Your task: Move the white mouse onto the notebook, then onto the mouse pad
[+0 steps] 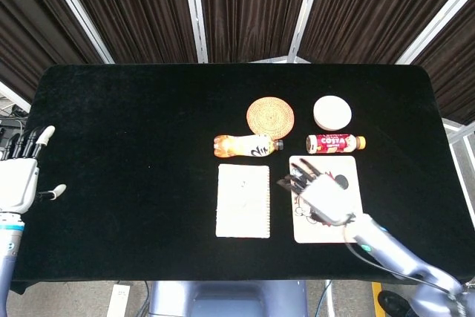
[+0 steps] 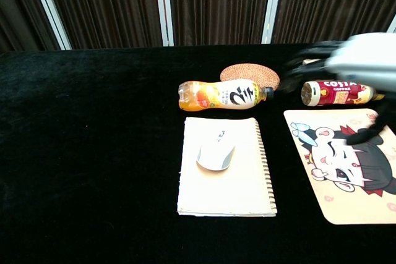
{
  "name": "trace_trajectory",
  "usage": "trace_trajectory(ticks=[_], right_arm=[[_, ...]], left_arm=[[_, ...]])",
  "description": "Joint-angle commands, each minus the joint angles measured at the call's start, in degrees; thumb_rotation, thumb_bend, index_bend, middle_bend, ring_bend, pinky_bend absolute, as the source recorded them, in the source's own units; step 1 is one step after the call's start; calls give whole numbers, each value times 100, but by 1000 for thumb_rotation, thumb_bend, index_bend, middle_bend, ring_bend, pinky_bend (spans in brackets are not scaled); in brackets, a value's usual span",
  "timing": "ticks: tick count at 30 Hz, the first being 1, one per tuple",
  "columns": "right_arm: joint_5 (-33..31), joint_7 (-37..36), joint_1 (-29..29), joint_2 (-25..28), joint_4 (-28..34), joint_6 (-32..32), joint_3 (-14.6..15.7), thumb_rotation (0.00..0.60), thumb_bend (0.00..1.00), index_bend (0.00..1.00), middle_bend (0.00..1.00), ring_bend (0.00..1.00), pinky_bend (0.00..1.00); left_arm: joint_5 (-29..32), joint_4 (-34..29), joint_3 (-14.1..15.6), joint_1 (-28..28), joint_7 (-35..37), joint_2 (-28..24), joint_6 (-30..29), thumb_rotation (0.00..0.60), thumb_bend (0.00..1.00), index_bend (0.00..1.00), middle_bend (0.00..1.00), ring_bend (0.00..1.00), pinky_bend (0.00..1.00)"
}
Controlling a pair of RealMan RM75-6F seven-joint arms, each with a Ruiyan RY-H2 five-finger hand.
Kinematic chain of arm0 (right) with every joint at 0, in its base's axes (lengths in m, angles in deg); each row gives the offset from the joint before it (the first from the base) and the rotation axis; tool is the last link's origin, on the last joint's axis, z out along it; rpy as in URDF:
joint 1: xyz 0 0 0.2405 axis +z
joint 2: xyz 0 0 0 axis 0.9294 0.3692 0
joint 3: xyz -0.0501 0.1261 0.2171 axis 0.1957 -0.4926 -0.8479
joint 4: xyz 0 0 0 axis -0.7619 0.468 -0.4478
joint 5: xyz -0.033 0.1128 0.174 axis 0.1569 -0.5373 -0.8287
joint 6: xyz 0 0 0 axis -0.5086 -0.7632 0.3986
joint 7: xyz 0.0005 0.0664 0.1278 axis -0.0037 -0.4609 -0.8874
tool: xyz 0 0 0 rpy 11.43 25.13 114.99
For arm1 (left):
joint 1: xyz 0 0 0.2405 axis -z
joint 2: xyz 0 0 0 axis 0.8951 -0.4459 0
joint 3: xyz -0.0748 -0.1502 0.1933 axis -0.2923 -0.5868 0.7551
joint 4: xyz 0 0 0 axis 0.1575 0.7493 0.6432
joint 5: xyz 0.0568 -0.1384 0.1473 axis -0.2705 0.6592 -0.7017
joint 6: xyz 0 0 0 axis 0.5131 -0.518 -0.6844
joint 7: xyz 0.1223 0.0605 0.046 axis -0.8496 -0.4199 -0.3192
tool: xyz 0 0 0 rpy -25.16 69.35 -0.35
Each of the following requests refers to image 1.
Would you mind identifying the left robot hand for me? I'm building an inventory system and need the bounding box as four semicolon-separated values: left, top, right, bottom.
0;125;68;215

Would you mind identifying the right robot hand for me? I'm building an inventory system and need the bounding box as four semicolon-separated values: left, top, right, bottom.
276;158;357;227

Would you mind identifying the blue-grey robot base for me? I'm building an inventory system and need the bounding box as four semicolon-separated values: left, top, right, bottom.
149;280;309;317

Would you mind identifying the cartoon print mouse pad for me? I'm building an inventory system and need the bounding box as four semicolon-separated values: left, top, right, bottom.
288;154;364;245

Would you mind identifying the red Costa coffee bottle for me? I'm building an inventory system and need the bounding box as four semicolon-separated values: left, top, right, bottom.
305;134;367;156

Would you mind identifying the white ceramic bowl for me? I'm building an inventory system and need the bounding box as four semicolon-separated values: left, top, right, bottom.
312;95;353;132

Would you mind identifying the white spiral notebook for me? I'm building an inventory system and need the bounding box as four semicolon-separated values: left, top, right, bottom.
214;163;272;240

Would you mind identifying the round woven rattan coaster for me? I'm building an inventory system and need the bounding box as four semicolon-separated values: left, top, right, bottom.
246;96;296;137

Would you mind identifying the orange juice bottle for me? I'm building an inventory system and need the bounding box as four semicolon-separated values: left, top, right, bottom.
212;133;286;159

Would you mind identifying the black shoe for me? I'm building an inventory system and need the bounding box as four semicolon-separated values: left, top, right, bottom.
377;290;413;317

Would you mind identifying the black velvet tablecloth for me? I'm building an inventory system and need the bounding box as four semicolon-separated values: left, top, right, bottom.
10;63;469;285

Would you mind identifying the white power strip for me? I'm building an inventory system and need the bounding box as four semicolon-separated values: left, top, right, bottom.
108;283;131;317

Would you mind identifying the brown pleated curtain panel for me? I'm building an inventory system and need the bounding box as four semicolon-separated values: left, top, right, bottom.
55;0;198;65
196;0;315;64
0;0;96;103
413;0;475;125
301;0;471;65

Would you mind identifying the black equipment with cables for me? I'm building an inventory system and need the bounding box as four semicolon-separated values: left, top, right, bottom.
0;105;30;160

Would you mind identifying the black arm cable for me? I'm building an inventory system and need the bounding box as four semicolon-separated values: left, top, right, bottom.
343;216;465;295

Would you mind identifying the white metal frame post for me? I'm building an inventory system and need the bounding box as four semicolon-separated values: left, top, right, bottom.
180;0;209;65
394;0;475;66
286;0;327;64
39;0;116;65

